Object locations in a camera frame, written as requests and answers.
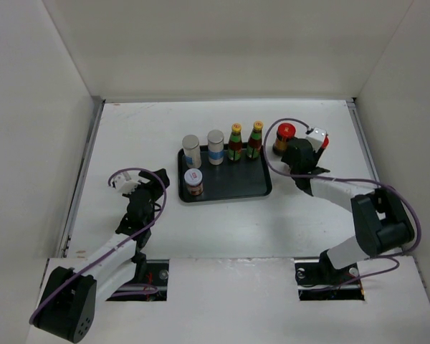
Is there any silver lid jar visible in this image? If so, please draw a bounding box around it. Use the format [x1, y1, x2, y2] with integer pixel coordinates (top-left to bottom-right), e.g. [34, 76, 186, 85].
[182, 135, 201, 168]

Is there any red lid jar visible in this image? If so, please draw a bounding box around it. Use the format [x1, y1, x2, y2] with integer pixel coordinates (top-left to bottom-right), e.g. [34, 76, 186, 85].
[321, 135, 329, 150]
[272, 123, 296, 156]

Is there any green sauce bottle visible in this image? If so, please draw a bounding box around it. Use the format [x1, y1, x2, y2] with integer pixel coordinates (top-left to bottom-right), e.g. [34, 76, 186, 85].
[227, 123, 242, 162]
[246, 121, 264, 160]

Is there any black plastic tray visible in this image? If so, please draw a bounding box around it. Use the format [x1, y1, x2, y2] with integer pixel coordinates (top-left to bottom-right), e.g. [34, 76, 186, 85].
[177, 143, 272, 204]

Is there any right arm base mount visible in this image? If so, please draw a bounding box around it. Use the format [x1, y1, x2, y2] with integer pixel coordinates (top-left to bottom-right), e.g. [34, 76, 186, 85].
[295, 259, 365, 301]

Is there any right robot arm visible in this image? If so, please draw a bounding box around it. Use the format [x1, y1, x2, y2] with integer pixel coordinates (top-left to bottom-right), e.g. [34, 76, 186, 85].
[281, 138, 415, 284]

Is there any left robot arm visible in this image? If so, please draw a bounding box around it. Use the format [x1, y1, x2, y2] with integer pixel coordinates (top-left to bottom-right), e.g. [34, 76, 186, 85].
[29, 168, 170, 343]

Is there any blue label jar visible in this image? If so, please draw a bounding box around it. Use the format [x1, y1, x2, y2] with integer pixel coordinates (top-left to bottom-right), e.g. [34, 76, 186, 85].
[207, 129, 224, 166]

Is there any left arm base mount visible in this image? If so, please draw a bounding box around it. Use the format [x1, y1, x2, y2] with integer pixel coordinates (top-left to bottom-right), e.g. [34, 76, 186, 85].
[107, 259, 170, 302]

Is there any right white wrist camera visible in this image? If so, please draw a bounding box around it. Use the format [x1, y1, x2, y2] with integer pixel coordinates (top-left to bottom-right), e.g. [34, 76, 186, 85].
[305, 127, 328, 152]

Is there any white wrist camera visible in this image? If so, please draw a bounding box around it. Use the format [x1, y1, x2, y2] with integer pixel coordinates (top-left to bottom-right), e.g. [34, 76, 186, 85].
[305, 127, 328, 152]
[110, 171, 139, 195]

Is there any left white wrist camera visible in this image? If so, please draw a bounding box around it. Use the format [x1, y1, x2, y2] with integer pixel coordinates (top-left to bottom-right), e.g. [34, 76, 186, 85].
[110, 171, 139, 195]

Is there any white lid spice jar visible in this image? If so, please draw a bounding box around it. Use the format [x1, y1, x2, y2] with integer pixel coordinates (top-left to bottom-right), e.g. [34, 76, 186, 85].
[183, 168, 204, 196]

